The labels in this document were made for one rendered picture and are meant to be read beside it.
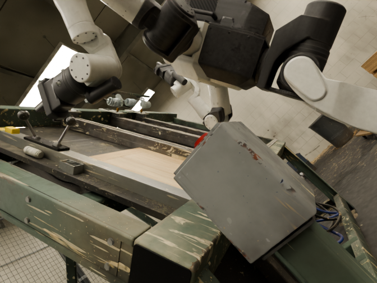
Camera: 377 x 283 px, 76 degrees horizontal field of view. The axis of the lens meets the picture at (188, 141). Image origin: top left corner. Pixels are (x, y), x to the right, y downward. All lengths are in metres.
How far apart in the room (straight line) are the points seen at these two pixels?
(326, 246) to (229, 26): 0.67
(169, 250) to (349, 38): 6.67
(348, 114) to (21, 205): 0.88
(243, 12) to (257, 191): 0.63
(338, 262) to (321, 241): 0.03
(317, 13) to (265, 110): 5.47
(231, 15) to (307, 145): 5.54
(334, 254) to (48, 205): 0.53
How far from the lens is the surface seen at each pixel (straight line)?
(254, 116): 6.26
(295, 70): 0.80
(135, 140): 1.27
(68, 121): 1.02
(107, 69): 0.64
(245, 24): 0.85
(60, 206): 0.58
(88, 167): 0.87
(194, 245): 0.47
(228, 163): 0.34
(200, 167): 0.36
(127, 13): 0.76
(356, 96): 0.83
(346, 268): 0.41
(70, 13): 0.69
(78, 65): 0.62
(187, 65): 0.84
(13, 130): 1.22
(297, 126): 6.26
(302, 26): 0.85
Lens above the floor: 0.85
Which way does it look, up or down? 15 degrees up
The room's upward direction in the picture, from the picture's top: 44 degrees counter-clockwise
